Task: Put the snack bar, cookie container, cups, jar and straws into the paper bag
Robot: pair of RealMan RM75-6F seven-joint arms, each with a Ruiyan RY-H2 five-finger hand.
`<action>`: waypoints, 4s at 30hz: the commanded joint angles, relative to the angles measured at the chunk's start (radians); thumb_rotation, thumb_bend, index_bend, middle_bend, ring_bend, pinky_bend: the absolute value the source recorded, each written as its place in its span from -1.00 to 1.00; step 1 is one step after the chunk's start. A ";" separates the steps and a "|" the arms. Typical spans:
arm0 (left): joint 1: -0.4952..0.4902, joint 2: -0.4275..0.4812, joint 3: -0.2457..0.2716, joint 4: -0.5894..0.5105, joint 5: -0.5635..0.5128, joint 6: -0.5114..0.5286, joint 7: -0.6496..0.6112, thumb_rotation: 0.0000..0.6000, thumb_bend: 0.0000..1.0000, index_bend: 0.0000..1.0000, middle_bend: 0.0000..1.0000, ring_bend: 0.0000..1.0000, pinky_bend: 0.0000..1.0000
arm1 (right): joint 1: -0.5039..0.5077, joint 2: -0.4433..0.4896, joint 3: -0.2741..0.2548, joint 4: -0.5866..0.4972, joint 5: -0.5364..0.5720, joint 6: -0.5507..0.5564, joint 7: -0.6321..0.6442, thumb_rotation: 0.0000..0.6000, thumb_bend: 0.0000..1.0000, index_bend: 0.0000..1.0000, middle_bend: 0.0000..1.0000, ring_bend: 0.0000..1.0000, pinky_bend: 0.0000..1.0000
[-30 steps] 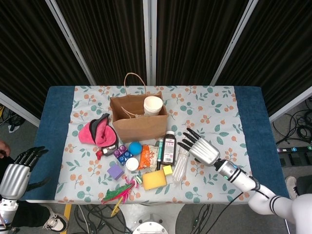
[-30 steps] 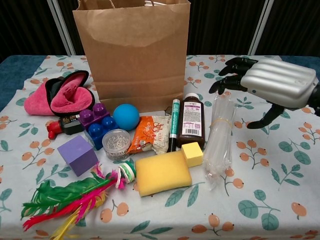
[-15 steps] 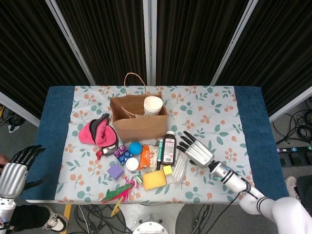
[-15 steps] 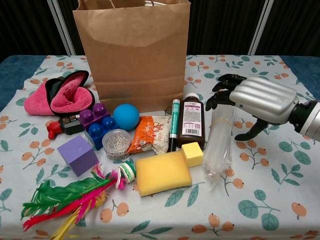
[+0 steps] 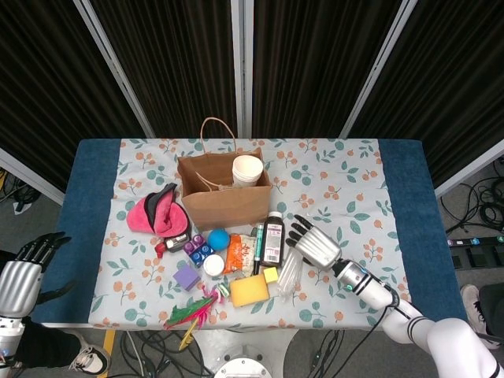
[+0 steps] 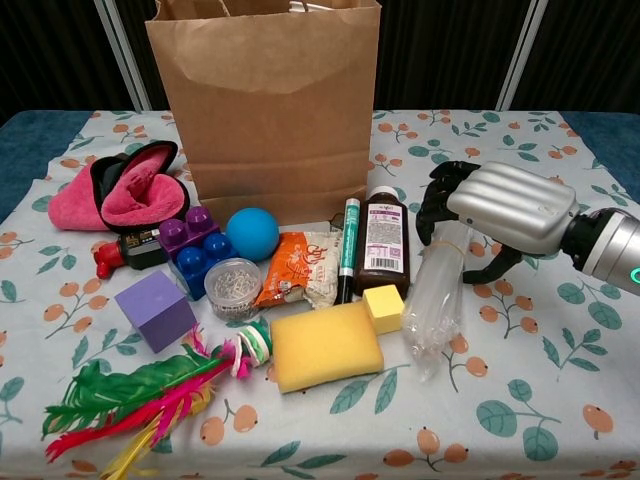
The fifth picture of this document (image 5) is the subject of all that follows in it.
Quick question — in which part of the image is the purple plastic building block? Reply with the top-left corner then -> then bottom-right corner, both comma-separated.
183,233 -> 208,255

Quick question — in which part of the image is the purple foam cube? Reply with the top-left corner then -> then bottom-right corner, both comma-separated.
172,264 -> 202,292

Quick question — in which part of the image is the orange and white snack packet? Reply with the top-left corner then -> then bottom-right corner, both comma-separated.
222,233 -> 258,276

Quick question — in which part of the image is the brown paper shopping bag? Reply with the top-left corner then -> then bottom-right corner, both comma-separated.
176,117 -> 273,232

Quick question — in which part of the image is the blue plastic building block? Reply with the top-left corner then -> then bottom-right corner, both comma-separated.
189,243 -> 217,269

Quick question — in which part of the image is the colourful feather shuttlecock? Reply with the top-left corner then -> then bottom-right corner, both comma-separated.
163,283 -> 232,351

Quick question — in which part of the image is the black floor cable tangle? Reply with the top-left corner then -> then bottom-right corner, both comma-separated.
440,180 -> 504,237
283,329 -> 355,378
117,330 -> 213,378
0,169 -> 35,216

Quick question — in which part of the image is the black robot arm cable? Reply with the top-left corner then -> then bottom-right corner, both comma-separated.
352,283 -> 402,378

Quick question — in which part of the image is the grey aluminium partition rail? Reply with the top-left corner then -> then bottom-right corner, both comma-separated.
0,147 -> 66,206
435,149 -> 504,198

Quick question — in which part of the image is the brown medicine bottle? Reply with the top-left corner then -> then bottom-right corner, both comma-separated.
261,211 -> 285,269

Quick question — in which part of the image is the white and black sneaker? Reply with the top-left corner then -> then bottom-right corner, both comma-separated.
460,283 -> 501,350
69,334 -> 110,375

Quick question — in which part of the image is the yellow sponge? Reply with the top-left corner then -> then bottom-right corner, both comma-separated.
229,274 -> 271,307

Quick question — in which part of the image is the white paper cup stack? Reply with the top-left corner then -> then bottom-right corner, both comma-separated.
231,154 -> 265,188

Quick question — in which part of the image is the pink plush cloth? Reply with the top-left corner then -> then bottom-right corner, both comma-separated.
126,182 -> 192,238

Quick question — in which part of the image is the floral tablecloth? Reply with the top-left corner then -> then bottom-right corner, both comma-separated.
89,137 -> 414,330

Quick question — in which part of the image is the small black bottle red cap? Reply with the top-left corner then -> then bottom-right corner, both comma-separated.
154,232 -> 191,259

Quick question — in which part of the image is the grey aluminium partition post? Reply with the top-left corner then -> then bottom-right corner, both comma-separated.
73,0 -> 155,139
339,0 -> 419,139
230,0 -> 254,139

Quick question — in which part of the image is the blue rubber ball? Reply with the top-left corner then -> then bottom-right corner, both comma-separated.
207,229 -> 231,252

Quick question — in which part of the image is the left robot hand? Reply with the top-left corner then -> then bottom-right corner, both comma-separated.
0,231 -> 76,320

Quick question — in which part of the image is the black pleated curtain panel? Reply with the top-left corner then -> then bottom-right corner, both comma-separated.
348,0 -> 504,186
251,0 -> 403,139
0,0 -> 145,190
89,0 -> 238,139

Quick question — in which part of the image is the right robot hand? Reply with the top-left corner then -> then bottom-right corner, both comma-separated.
285,214 -> 343,271

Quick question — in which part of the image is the bundle of clear straws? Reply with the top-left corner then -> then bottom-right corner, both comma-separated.
276,246 -> 305,297

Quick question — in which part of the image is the green marker pen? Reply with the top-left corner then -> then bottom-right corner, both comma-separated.
253,224 -> 265,276

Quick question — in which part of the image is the clear tub of paper clips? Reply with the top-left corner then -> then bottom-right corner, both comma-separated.
202,254 -> 226,276

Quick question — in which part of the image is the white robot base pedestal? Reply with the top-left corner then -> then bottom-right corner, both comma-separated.
196,328 -> 298,378

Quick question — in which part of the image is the black trouser leg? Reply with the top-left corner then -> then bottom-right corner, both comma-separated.
15,318 -> 80,369

